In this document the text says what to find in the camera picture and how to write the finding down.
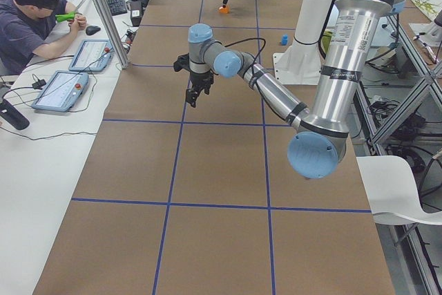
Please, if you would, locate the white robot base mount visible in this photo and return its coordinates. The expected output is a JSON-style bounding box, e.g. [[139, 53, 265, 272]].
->
[[273, 0, 333, 85]]

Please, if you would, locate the seated person in blue shirt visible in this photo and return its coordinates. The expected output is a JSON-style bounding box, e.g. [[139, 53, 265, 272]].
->
[[1, 0, 87, 75]]

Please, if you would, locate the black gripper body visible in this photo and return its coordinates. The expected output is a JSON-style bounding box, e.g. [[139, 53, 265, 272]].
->
[[173, 53, 214, 94]]

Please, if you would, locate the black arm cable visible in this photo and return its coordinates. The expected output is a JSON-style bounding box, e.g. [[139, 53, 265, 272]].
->
[[224, 37, 267, 68]]

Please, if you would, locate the far blue teach pendant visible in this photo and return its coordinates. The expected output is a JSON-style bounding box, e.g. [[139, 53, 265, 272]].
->
[[68, 39, 113, 72]]

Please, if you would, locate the aluminium frame post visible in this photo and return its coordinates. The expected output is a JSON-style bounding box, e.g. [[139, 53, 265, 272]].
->
[[93, 0, 128, 69]]

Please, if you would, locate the near blue teach pendant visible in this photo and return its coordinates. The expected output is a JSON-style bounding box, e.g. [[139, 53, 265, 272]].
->
[[31, 70, 89, 113]]

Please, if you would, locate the small blue block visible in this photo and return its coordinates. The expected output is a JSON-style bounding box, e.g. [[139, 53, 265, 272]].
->
[[280, 35, 289, 46]]

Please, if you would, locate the green handheld tool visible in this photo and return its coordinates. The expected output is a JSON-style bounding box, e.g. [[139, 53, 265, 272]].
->
[[55, 12, 76, 23]]

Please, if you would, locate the orange trapezoid block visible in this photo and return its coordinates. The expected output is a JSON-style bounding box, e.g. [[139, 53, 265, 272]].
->
[[218, 6, 229, 14]]

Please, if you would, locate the black computer mouse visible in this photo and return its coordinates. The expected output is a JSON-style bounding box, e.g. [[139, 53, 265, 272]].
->
[[85, 26, 101, 36]]

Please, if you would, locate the blue teach pendant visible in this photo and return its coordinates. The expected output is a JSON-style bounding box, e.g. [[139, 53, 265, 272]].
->
[[68, 39, 113, 72], [31, 70, 89, 113]]

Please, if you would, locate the white plastic chair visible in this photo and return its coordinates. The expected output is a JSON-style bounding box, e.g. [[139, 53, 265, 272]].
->
[[356, 155, 441, 226]]

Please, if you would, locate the aluminium side frame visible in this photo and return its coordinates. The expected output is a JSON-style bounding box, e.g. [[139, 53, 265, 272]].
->
[[349, 8, 441, 294]]

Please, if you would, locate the black keyboard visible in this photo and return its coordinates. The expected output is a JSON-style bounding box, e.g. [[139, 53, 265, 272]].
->
[[106, 0, 127, 16]]

